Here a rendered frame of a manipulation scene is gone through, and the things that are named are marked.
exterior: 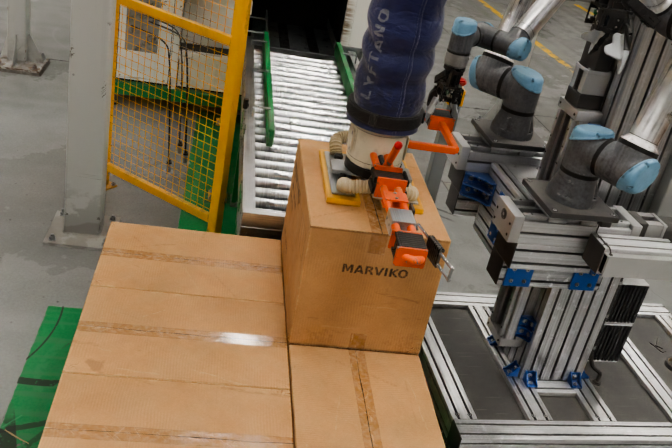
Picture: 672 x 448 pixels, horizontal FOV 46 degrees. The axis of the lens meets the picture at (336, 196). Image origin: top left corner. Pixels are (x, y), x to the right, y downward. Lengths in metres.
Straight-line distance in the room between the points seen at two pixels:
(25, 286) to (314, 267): 1.59
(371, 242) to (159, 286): 0.72
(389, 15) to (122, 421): 1.24
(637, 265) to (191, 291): 1.34
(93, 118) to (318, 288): 1.61
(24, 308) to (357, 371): 1.53
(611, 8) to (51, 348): 2.24
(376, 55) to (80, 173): 1.81
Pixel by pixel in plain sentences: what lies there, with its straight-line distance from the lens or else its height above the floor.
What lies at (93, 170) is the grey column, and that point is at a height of 0.35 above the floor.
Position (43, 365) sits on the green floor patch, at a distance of 3.06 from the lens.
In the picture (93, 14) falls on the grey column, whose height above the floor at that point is 1.04.
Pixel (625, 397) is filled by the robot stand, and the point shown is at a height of 0.21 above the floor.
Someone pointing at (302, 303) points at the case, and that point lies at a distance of 2.26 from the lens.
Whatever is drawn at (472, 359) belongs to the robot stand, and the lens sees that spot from 3.07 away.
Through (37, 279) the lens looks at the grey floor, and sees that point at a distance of 3.50.
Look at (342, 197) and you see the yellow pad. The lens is 2.26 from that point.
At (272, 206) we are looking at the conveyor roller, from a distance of 3.08.
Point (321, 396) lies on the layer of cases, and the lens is 2.19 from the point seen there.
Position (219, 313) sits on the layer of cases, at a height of 0.54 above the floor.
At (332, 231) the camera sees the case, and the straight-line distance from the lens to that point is 2.14.
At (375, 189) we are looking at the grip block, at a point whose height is 1.07.
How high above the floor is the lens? 1.96
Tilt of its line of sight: 26 degrees down
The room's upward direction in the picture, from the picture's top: 12 degrees clockwise
